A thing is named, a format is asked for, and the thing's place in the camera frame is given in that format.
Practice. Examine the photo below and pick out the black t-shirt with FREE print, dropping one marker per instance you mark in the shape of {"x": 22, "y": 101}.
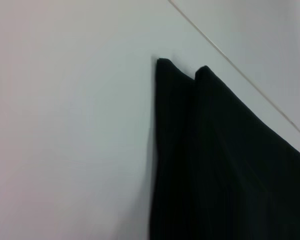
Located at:
{"x": 227, "y": 162}

